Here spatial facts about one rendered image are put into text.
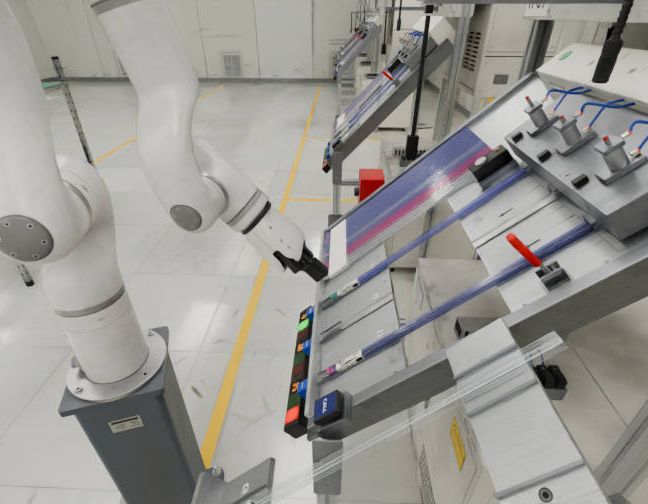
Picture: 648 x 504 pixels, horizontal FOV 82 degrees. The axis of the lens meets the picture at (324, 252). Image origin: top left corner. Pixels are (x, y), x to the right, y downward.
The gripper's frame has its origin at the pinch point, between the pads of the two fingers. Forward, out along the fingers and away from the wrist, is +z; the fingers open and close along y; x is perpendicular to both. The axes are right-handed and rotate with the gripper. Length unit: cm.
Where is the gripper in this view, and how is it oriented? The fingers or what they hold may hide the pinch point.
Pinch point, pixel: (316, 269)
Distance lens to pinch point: 72.0
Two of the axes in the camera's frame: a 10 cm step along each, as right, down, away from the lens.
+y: -0.4, 5.4, -8.4
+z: 6.9, 6.2, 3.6
